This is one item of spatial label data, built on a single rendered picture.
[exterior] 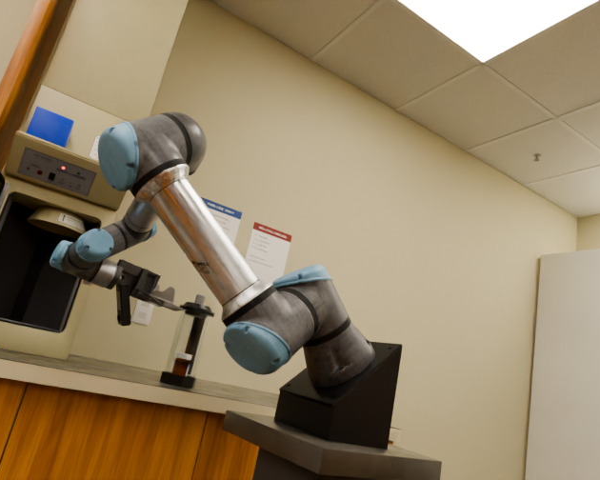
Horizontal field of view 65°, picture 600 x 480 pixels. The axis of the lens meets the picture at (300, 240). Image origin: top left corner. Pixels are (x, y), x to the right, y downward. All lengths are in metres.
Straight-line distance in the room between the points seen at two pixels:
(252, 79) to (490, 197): 1.79
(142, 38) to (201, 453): 1.34
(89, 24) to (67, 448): 1.27
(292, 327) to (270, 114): 1.69
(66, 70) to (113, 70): 0.14
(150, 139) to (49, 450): 0.77
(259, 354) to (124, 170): 0.40
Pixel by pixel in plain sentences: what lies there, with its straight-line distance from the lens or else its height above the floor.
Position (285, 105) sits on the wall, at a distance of 2.49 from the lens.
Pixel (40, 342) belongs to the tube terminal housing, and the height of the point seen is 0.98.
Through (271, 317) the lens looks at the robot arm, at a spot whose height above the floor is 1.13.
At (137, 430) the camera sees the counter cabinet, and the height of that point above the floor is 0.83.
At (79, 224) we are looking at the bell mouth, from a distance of 1.62.
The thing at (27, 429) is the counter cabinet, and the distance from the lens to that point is 1.31.
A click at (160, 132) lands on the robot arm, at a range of 0.93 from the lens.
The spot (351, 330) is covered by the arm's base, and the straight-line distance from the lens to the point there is 0.99.
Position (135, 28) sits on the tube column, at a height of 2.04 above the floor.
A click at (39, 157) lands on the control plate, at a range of 1.53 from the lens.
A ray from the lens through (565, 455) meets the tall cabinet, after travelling 3.42.
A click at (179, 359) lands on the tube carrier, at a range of 1.44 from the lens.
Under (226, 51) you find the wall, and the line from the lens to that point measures 2.46.
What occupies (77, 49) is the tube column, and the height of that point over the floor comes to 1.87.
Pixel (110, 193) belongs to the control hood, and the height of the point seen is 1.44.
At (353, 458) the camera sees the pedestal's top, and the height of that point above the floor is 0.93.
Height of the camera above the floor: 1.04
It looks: 16 degrees up
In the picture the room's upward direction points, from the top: 12 degrees clockwise
